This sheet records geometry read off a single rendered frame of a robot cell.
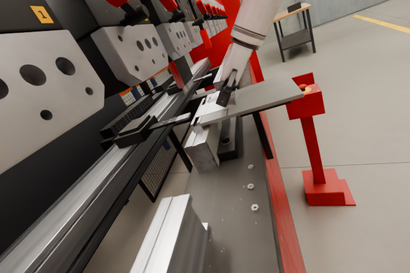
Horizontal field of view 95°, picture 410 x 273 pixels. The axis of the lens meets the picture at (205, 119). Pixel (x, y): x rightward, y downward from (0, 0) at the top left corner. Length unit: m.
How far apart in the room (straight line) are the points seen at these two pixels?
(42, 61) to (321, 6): 7.77
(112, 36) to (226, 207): 0.37
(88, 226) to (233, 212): 0.32
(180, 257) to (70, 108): 0.24
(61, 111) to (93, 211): 0.39
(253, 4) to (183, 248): 0.47
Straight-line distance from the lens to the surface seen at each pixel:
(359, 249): 1.38
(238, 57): 0.48
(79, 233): 0.53
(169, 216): 0.36
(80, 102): 0.21
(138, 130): 0.64
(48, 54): 0.21
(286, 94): 0.50
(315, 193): 1.41
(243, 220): 0.41
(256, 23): 0.48
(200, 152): 0.50
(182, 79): 0.52
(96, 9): 0.29
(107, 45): 0.28
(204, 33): 0.68
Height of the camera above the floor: 1.20
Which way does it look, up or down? 22 degrees down
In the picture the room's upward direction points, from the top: 25 degrees counter-clockwise
